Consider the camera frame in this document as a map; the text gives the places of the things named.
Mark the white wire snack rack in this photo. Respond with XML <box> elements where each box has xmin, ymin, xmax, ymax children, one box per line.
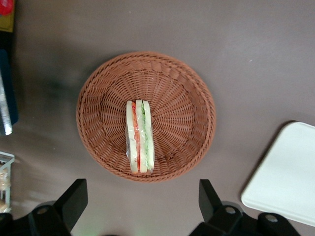
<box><xmin>0</xmin><ymin>151</ymin><xmax>16</xmax><ymax>213</ymax></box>

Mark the plastic-wrapped triangle sandwich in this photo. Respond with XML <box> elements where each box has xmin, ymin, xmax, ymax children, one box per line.
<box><xmin>125</xmin><ymin>99</ymin><xmax>156</xmax><ymax>175</ymax></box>

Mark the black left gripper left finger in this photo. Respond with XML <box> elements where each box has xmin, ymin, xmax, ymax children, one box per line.
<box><xmin>29</xmin><ymin>178</ymin><xmax>89</xmax><ymax>236</ymax></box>

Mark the black appliance with yellow panel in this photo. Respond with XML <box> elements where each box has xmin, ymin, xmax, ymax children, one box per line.
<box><xmin>0</xmin><ymin>0</ymin><xmax>19</xmax><ymax>136</ymax></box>

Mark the red emergency stop button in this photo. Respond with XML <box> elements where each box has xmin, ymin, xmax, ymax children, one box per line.
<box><xmin>0</xmin><ymin>0</ymin><xmax>14</xmax><ymax>15</ymax></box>

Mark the brown round wicker basket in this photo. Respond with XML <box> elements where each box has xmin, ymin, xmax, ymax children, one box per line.
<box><xmin>75</xmin><ymin>51</ymin><xmax>217</xmax><ymax>183</ymax></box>

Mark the beige rectangular plastic tray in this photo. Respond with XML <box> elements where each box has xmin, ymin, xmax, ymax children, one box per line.
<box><xmin>240</xmin><ymin>120</ymin><xmax>315</xmax><ymax>228</ymax></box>

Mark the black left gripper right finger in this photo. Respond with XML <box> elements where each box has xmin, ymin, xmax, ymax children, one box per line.
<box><xmin>191</xmin><ymin>179</ymin><xmax>244</xmax><ymax>236</ymax></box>

